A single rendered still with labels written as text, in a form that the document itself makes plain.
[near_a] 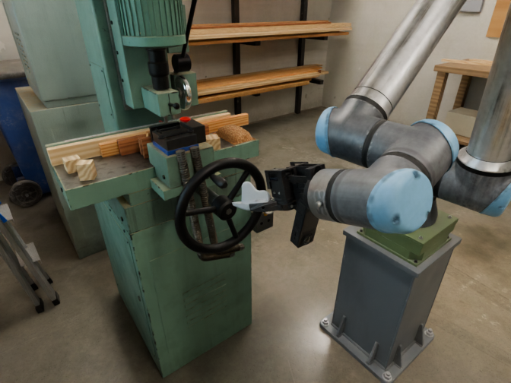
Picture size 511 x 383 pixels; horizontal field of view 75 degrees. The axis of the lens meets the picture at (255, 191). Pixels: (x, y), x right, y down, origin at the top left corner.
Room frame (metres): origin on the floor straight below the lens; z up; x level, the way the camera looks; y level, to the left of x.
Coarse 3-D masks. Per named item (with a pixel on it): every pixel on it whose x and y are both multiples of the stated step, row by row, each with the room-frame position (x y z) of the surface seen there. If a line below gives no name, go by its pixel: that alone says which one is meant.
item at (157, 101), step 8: (144, 88) 1.07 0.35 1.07; (152, 88) 1.06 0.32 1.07; (144, 96) 1.07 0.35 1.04; (152, 96) 1.02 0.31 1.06; (160, 96) 0.99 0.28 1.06; (168, 96) 1.00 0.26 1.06; (176, 96) 1.02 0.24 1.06; (144, 104) 1.08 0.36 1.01; (152, 104) 1.03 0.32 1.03; (160, 104) 0.99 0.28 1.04; (160, 112) 0.99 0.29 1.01; (168, 112) 1.00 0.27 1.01; (176, 112) 1.02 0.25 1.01
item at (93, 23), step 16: (80, 0) 1.23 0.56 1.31; (96, 0) 1.13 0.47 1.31; (80, 16) 1.27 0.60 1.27; (96, 16) 1.13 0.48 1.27; (96, 32) 1.13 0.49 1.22; (96, 48) 1.17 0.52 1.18; (112, 48) 1.14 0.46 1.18; (96, 64) 1.21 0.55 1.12; (112, 64) 1.14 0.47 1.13; (96, 80) 1.24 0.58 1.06; (112, 80) 1.13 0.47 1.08; (112, 96) 1.13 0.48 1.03; (112, 112) 1.14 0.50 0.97; (128, 112) 1.15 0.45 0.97; (144, 112) 1.19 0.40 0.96; (112, 128) 1.19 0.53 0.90
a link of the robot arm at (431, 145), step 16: (384, 128) 0.53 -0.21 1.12; (400, 128) 0.52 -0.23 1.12; (416, 128) 0.51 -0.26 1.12; (432, 128) 0.50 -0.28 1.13; (448, 128) 0.50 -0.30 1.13; (384, 144) 0.50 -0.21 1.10; (400, 144) 0.48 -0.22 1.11; (416, 144) 0.47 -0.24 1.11; (432, 144) 0.47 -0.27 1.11; (448, 144) 0.48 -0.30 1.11; (368, 160) 0.52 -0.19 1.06; (416, 160) 0.44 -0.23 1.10; (432, 160) 0.44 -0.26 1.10; (448, 160) 0.46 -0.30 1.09; (432, 176) 0.43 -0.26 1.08
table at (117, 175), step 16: (224, 144) 1.01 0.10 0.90; (240, 144) 1.02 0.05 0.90; (256, 144) 1.06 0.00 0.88; (96, 160) 0.89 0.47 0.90; (112, 160) 0.89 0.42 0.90; (128, 160) 0.89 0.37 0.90; (144, 160) 0.89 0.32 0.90; (64, 176) 0.78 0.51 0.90; (96, 176) 0.78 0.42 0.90; (112, 176) 0.78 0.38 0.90; (128, 176) 0.80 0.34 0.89; (144, 176) 0.82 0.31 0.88; (64, 192) 0.74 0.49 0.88; (80, 192) 0.73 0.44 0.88; (96, 192) 0.75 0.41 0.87; (112, 192) 0.77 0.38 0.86; (128, 192) 0.79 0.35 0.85; (160, 192) 0.77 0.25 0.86; (176, 192) 0.78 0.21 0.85
